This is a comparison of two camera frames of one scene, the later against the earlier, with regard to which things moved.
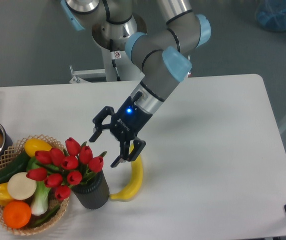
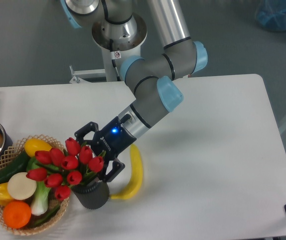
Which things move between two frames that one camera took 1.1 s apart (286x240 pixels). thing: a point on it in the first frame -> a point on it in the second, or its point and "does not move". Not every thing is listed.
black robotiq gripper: [125, 124] -> [112, 139]
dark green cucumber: [19, 165] does not move
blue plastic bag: [281, 15] does not move
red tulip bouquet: [65, 169] does not move
